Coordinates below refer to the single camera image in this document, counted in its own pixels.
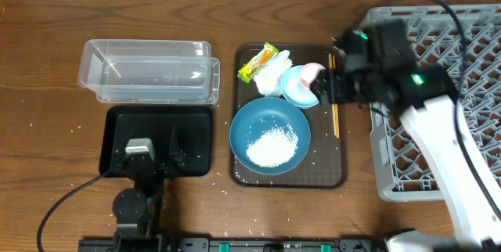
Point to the wooden chopstick right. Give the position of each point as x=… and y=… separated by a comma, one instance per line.
x=337, y=105

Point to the white rice pile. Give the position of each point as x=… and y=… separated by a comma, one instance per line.
x=274, y=147

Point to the wooden chopstick left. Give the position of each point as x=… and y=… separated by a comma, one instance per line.
x=334, y=107

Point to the light blue small bowl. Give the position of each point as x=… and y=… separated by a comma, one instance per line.
x=294, y=91

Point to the black plastic tray bin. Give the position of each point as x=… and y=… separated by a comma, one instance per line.
x=193, y=124

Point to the yellow snack wrapper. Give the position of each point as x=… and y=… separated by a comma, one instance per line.
x=257, y=63

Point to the pink cup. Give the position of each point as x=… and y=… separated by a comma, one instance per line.
x=309, y=72

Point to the clear plastic bin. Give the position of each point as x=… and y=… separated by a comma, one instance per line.
x=150, y=71

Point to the grey dishwasher rack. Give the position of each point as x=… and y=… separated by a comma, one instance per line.
x=401, y=171

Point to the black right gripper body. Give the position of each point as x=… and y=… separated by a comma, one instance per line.
x=353, y=87

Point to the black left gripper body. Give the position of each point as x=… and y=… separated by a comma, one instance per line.
x=163, y=172

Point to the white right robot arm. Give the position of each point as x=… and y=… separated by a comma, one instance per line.
x=426, y=102

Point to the crumpled white tissue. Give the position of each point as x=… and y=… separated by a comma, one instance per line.
x=268, y=80

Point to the wooden chopstick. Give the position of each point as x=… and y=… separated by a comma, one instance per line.
x=337, y=105
x=334, y=107

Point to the large blue plate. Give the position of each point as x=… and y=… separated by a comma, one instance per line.
x=261, y=115

